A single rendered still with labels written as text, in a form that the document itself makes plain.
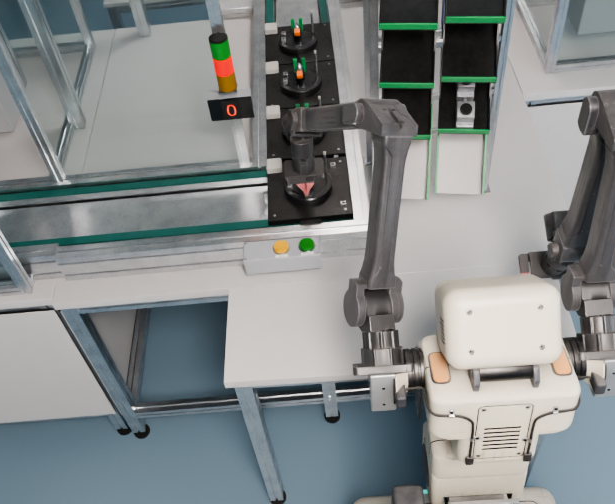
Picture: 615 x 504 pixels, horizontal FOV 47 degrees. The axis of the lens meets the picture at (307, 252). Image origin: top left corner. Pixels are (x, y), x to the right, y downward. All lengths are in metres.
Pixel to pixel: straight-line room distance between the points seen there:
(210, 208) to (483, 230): 0.80
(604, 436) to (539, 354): 1.48
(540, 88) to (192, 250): 1.34
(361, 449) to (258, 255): 1.00
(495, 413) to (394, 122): 0.57
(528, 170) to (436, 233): 0.39
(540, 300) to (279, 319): 0.82
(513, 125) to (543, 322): 1.24
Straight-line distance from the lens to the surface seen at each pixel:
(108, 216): 2.22
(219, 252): 2.01
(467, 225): 2.12
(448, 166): 2.02
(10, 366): 2.50
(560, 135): 2.77
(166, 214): 2.16
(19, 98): 2.15
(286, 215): 2.00
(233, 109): 2.00
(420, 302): 1.93
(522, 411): 1.41
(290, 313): 1.92
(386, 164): 1.34
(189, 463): 2.72
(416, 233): 2.09
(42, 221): 2.29
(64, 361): 2.42
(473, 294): 1.29
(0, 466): 2.97
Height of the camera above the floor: 2.41
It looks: 49 degrees down
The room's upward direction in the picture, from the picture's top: 7 degrees counter-clockwise
